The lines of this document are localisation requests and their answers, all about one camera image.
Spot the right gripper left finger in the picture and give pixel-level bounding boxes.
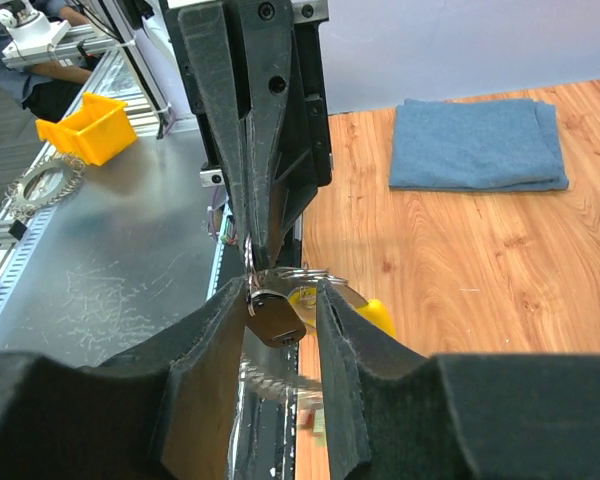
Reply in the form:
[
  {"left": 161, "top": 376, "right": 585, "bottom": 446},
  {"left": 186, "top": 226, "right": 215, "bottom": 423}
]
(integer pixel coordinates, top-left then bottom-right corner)
[{"left": 0, "top": 279, "right": 246, "bottom": 479}]

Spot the yellow plastic bin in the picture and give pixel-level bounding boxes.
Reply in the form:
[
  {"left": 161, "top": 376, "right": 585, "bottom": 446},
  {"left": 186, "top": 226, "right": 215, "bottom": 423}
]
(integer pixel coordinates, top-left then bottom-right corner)
[{"left": 36, "top": 92, "right": 137, "bottom": 166}]

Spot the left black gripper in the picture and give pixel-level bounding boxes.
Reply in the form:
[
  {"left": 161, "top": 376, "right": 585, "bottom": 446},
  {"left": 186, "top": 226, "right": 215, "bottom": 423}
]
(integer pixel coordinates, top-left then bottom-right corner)
[{"left": 162, "top": 1, "right": 332, "bottom": 269}]

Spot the key with black tag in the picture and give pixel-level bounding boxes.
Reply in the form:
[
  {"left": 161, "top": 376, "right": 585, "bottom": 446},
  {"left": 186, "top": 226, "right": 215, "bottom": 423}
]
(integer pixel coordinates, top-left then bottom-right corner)
[{"left": 243, "top": 234, "right": 309, "bottom": 349}]

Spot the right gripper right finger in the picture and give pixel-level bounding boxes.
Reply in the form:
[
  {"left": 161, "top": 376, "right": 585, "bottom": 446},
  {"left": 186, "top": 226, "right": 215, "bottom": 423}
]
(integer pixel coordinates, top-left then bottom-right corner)
[{"left": 316, "top": 284, "right": 600, "bottom": 479}]

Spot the person in blue shirt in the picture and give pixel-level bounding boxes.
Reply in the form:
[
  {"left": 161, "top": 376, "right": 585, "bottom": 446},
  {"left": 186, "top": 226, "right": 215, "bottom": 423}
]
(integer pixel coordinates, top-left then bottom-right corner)
[{"left": 0, "top": 23, "right": 92, "bottom": 123}]

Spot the grey slotted cable duct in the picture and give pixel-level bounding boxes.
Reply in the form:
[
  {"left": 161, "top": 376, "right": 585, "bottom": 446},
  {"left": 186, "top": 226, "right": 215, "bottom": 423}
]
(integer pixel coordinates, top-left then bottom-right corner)
[{"left": 0, "top": 207, "right": 57, "bottom": 315}]

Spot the blue folded cloth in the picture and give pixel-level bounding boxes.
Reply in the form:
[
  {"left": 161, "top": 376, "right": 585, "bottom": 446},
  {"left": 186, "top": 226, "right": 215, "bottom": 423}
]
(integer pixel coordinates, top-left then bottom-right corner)
[{"left": 388, "top": 98, "right": 569, "bottom": 192}]

